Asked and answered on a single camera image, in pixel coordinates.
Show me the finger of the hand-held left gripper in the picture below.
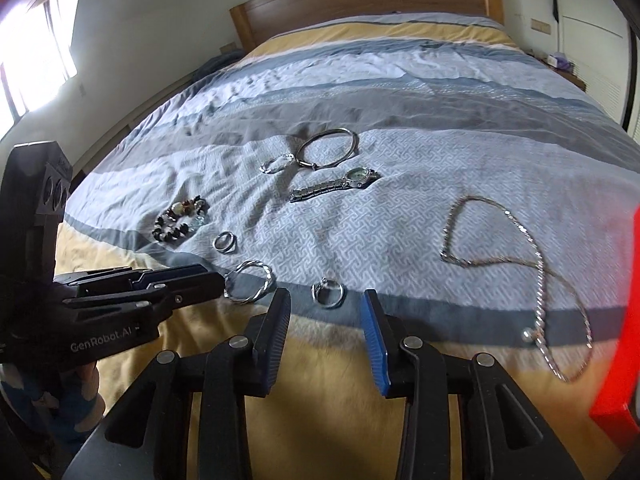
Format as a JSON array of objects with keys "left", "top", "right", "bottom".
[
  {"left": 62, "top": 272, "right": 224, "bottom": 312},
  {"left": 55, "top": 264, "right": 211, "bottom": 293}
]

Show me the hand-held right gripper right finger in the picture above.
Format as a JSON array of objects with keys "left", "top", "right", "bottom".
[{"left": 361, "top": 289, "right": 586, "bottom": 480}]

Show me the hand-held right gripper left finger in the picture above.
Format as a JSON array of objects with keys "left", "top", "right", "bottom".
[{"left": 62, "top": 287, "right": 292, "bottom": 480}]

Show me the twisted silver bangle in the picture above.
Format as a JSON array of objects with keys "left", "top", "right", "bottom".
[{"left": 223, "top": 259, "right": 277, "bottom": 307}]

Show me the person's left hand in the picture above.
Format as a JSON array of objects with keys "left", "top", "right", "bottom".
[{"left": 75, "top": 360, "right": 102, "bottom": 397}]

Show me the silver hoop earring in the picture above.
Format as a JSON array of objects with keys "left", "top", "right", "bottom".
[{"left": 310, "top": 278, "right": 347, "bottom": 309}]

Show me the blue patterned clothing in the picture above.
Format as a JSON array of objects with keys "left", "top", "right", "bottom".
[{"left": 0, "top": 365, "right": 107, "bottom": 447}]

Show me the silver wristwatch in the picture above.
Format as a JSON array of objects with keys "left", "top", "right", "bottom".
[{"left": 289, "top": 166, "right": 379, "bottom": 205}]

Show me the plain silver bangle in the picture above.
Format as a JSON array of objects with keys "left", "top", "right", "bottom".
[{"left": 294, "top": 128, "right": 360, "bottom": 169}]

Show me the bright window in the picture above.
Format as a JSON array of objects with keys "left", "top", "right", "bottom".
[{"left": 0, "top": 0, "right": 81, "bottom": 126}]

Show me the dark blue cloth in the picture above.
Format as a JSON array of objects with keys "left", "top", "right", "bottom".
[{"left": 191, "top": 50, "right": 247, "bottom": 84}]

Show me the striped grey yellow bedspread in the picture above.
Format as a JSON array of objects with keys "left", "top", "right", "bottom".
[{"left": 54, "top": 10, "right": 640, "bottom": 480}]

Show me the red box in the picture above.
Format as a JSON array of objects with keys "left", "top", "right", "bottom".
[{"left": 589, "top": 205, "right": 640, "bottom": 463}]

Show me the wooden headboard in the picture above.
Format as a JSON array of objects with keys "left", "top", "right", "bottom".
[{"left": 229, "top": 0, "right": 504, "bottom": 54}]

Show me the wooden nightstand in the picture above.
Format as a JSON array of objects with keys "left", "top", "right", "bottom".
[{"left": 559, "top": 67, "right": 589, "bottom": 94}]

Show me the white wardrobe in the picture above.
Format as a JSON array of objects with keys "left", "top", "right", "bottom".
[{"left": 546, "top": 0, "right": 640, "bottom": 142}]

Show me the dark beaded bracelet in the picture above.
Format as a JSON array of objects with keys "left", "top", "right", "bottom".
[{"left": 152, "top": 197, "right": 209, "bottom": 247}]

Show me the clear crystal bracelet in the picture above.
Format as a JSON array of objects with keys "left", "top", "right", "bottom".
[{"left": 259, "top": 152, "right": 297, "bottom": 176}]

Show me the silver chain necklace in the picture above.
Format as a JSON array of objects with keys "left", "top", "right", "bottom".
[{"left": 439, "top": 195, "right": 594, "bottom": 384}]

